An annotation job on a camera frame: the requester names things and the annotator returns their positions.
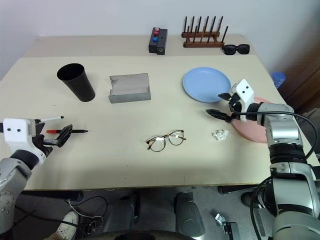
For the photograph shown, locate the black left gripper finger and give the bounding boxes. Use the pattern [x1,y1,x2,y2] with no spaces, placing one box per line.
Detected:
[42,124,74,149]
[34,119,45,136]

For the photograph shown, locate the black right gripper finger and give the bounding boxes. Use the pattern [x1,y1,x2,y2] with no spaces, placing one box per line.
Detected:
[217,91,235,102]
[205,108,236,124]

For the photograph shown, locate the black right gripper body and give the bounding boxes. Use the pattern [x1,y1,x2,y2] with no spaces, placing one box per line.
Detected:
[227,92,245,115]

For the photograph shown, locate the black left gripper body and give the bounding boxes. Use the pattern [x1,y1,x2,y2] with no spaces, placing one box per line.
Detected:
[31,134,54,159]

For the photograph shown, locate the red and black pen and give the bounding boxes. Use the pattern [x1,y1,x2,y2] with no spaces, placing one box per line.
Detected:
[45,128,89,134]

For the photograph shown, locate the white marker pen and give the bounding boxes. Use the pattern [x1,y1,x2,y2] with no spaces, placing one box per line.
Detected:
[39,115,65,124]

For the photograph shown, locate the crumpled white paper ball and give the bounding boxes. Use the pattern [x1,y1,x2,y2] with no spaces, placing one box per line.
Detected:
[211,128,230,142]

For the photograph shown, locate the light blue plate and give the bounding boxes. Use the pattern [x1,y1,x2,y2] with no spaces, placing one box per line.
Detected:
[182,66,232,104]

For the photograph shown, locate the pink plate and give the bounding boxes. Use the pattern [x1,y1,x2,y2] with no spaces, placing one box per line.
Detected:
[231,95,271,144]

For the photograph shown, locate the black sunglasses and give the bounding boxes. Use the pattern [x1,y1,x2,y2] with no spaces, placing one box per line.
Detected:
[222,43,251,56]

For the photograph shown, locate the blue ribbed plastic container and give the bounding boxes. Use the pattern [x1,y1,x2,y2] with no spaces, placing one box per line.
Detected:
[270,71,287,89]

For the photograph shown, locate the tortoiseshell round eyeglasses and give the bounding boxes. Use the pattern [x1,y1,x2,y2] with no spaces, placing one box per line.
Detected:
[145,129,188,153]

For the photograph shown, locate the black plastic cup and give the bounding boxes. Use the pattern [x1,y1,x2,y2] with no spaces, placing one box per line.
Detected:
[56,62,97,103]

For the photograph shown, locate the brown wooden peg rack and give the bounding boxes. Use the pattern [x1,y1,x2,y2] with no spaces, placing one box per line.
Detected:
[181,15,229,49]

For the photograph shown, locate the grey open glasses case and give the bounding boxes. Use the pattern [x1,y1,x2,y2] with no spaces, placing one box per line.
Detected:
[107,72,152,104]

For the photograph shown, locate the plain black box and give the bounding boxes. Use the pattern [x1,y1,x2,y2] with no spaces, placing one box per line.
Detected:
[155,28,169,56]

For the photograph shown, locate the white sneaker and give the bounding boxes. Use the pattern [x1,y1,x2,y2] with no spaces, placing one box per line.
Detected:
[54,210,80,240]

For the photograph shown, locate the black box with coloured buttons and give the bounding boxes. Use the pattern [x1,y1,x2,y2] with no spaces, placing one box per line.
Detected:
[148,27,161,54]

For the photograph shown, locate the dark rounded shape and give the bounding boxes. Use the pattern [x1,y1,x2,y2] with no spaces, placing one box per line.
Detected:
[173,191,204,237]
[106,191,141,234]

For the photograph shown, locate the small black floor device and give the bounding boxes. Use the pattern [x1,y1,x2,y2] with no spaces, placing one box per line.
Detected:
[214,212,241,240]

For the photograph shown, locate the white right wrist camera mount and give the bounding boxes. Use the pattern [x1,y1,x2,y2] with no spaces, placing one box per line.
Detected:
[231,79,256,123]

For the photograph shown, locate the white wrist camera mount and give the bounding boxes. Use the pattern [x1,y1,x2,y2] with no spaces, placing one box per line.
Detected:
[231,79,256,123]
[0,118,47,166]

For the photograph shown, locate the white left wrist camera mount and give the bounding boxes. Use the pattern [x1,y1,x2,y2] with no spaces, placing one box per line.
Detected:
[0,118,47,166]

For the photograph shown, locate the black floor cable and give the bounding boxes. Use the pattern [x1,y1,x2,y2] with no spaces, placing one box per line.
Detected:
[77,195,109,218]

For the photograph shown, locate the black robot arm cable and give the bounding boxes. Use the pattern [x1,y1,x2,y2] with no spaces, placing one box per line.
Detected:
[250,176,276,240]
[237,111,318,163]

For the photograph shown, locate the white floor cable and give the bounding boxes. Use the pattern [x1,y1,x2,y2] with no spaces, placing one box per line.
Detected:
[67,198,87,218]

